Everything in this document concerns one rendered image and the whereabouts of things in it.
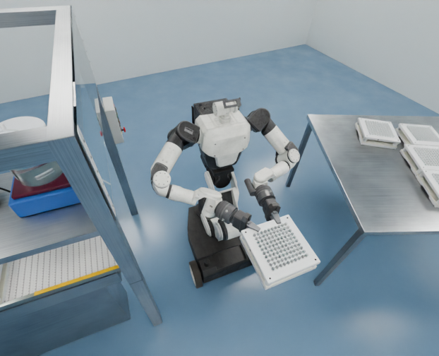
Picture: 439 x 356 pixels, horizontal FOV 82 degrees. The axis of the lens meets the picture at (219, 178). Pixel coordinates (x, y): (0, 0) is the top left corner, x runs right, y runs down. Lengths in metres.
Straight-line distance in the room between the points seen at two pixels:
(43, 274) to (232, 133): 1.09
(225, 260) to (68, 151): 1.54
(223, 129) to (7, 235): 0.93
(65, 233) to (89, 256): 0.47
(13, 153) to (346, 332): 2.16
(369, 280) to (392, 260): 0.31
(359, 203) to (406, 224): 0.25
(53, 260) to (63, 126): 0.90
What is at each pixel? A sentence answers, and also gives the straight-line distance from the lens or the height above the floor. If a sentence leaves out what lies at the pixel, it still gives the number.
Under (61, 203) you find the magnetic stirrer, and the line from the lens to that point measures 1.01.
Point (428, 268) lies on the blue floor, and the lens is 2.88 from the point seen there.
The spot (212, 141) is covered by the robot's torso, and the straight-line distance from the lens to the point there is 1.27.
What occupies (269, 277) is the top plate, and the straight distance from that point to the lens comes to 1.07.
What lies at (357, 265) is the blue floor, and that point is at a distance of 2.53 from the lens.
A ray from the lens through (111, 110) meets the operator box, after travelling 1.75.
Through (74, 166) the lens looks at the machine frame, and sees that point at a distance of 0.71.
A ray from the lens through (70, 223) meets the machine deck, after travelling 0.97.
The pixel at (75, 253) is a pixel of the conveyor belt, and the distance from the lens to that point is 1.45.
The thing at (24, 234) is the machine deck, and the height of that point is 1.27.
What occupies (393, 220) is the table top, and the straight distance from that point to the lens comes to 1.73.
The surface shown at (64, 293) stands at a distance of 1.42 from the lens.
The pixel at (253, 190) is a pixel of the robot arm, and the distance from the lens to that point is 1.27.
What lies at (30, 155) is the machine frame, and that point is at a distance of 0.69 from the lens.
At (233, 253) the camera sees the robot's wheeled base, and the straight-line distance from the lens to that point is 2.03.
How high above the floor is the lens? 2.01
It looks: 48 degrees down
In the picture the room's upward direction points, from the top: 4 degrees clockwise
